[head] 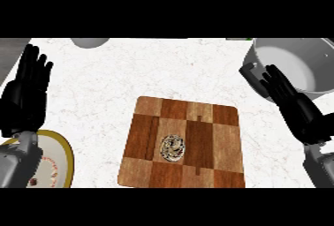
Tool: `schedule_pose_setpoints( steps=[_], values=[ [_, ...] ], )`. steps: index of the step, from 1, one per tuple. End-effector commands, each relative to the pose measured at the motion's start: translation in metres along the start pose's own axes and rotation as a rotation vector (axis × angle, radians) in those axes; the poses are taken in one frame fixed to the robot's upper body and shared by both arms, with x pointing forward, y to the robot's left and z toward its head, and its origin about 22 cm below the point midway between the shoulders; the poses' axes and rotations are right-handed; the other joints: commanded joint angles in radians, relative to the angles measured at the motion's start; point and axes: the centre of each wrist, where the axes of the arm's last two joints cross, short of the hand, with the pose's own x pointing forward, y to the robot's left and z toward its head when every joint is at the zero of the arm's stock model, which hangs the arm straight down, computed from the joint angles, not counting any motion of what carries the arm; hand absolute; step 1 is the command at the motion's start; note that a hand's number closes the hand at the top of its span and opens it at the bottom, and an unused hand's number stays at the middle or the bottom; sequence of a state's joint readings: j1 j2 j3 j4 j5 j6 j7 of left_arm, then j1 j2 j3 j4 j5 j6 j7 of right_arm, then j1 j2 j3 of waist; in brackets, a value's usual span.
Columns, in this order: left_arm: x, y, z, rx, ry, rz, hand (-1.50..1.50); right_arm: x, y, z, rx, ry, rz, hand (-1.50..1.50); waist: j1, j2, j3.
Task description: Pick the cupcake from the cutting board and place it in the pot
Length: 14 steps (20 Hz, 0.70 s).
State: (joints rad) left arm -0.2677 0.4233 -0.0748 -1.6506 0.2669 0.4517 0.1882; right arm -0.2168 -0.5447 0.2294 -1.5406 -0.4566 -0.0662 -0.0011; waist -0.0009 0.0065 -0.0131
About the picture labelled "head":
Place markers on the white plate with yellow rim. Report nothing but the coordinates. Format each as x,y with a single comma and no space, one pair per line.
58,161

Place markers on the grey rounded object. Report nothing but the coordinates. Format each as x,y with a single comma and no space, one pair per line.
89,42

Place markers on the speckled cupcake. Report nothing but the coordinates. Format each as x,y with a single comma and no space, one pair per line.
172,148

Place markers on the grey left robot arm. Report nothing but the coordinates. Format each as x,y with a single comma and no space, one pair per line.
20,164

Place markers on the checkered wooden cutting board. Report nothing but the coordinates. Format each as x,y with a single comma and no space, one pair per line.
185,144

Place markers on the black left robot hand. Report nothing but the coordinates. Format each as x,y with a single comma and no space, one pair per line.
21,97

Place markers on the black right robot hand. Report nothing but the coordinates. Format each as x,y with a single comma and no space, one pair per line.
300,111

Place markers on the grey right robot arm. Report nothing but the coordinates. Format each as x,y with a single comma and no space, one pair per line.
321,166

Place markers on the grey metal pot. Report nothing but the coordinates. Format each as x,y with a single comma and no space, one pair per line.
296,69

